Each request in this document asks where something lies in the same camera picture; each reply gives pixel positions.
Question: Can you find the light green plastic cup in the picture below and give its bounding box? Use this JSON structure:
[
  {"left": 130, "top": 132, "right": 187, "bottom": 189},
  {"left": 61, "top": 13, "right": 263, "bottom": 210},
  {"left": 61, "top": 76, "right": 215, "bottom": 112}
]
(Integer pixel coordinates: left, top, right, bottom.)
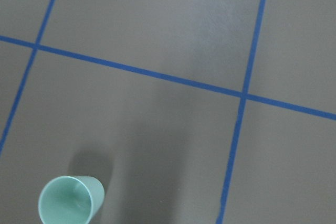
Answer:
[{"left": 38, "top": 176, "right": 105, "bottom": 223}]

